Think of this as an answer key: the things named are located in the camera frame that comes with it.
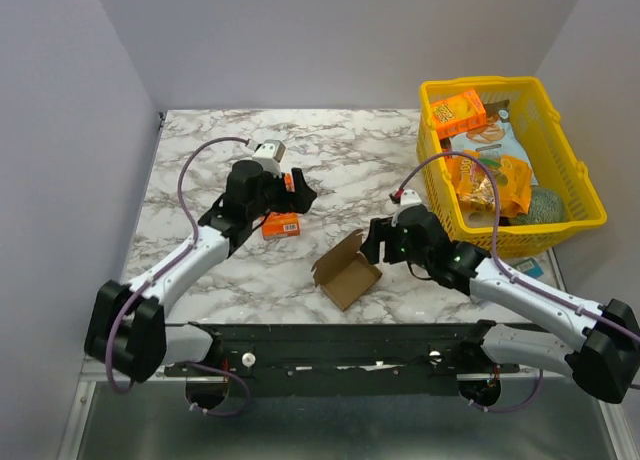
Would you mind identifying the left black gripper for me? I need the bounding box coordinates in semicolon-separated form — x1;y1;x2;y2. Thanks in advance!
248;167;317;222

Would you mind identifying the brown cardboard box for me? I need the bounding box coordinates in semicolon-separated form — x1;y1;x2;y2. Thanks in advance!
311;229;382;312

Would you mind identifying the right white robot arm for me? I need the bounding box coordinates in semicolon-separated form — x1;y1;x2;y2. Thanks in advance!
360;204;639;404

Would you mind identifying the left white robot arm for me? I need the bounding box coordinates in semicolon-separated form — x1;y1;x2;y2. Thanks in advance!
84;160;317;383

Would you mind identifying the orange product box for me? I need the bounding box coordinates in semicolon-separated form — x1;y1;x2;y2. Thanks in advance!
262;172;302;240

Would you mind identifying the orange snack box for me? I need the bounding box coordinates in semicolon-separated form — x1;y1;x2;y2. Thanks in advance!
430;89;487;138

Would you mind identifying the yellow plastic basket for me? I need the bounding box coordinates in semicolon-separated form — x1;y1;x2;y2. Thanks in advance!
417;76;607;257

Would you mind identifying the small blue white packet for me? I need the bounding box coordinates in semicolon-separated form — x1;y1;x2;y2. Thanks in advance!
513;258;544;279

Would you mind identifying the orange candy bag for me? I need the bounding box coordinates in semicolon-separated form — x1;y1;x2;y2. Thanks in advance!
444;149;534;219

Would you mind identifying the light blue snack bag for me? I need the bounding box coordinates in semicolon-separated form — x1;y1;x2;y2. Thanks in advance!
449;108;531;165

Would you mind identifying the green mesh sponge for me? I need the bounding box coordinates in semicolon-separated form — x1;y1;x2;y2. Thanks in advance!
509;185;567;226

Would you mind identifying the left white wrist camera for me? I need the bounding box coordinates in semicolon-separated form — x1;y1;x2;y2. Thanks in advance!
248;140;286;176

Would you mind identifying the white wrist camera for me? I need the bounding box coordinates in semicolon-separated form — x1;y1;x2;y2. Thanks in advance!
393;189;423;218
248;140;286;176

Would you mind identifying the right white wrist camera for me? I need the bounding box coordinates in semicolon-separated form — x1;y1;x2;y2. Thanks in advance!
393;189;423;218

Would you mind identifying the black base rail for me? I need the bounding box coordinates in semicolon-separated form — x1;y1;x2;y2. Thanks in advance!
165;321;519;405

